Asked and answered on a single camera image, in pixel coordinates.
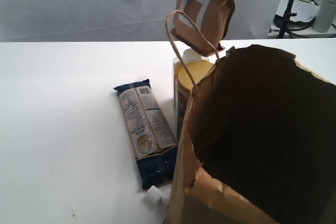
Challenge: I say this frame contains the white fabric backdrop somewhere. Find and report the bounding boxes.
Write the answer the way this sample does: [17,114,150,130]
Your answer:
[1,0,280,42]

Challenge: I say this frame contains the brown pouch with white square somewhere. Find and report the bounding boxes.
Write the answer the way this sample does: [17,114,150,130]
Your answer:
[171,0,235,57]

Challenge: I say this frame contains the jar with yellow lid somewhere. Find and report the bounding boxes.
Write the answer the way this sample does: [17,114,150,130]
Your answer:
[174,60,213,140]

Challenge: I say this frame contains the large brown paper bag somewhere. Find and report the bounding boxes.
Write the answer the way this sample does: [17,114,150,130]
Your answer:
[164,10,336,224]

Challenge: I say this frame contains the white bottle with black cap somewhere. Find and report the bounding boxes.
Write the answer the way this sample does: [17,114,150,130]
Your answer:
[313,0,335,33]

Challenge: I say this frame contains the white paper sheets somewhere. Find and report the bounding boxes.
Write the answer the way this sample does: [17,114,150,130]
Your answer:
[274,0,320,23]

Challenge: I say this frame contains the black light stand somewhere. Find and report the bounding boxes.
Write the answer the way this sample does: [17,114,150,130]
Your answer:
[277,0,295,39]

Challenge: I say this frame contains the juice bottle with white cap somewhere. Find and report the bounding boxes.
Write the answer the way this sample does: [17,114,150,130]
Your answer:
[173,48,213,106]

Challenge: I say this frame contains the small white milk carton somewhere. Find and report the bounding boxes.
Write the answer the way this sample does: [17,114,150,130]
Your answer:
[146,185,171,206]

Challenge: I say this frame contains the dark blue noodle package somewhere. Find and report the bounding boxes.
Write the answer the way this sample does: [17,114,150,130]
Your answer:
[114,79,178,190]

